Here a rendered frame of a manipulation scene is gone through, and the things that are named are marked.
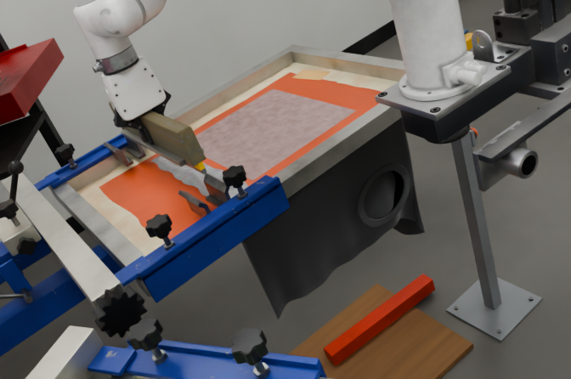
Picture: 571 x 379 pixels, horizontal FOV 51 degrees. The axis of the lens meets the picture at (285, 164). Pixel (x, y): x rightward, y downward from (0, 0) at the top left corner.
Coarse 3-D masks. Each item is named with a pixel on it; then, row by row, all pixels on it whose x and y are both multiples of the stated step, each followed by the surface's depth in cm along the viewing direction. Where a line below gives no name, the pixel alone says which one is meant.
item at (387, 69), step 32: (288, 64) 172; (320, 64) 162; (352, 64) 151; (384, 64) 142; (224, 96) 163; (352, 128) 120; (384, 128) 124; (320, 160) 116; (64, 192) 138; (288, 192) 113; (96, 224) 120; (128, 256) 107
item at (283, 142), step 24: (336, 96) 144; (360, 96) 140; (288, 120) 141; (312, 120) 137; (336, 120) 133; (240, 144) 138; (264, 144) 134; (288, 144) 131; (312, 144) 127; (264, 168) 125; (168, 192) 130; (192, 192) 126; (144, 216) 124; (192, 216) 118
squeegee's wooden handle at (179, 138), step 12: (144, 120) 120; (156, 120) 117; (168, 120) 114; (132, 132) 134; (156, 132) 118; (168, 132) 111; (180, 132) 108; (192, 132) 109; (156, 144) 123; (168, 144) 116; (180, 144) 110; (192, 144) 110; (180, 156) 114; (192, 156) 110; (204, 156) 112
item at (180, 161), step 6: (126, 132) 136; (132, 138) 132; (138, 138) 130; (144, 144) 126; (156, 150) 121; (162, 150) 120; (162, 156) 119; (168, 156) 116; (174, 156) 115; (174, 162) 115; (180, 162) 113
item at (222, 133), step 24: (264, 96) 158; (288, 96) 153; (312, 96) 149; (216, 120) 155; (240, 120) 150; (264, 120) 146; (216, 144) 142; (144, 168) 144; (120, 192) 137; (144, 192) 133
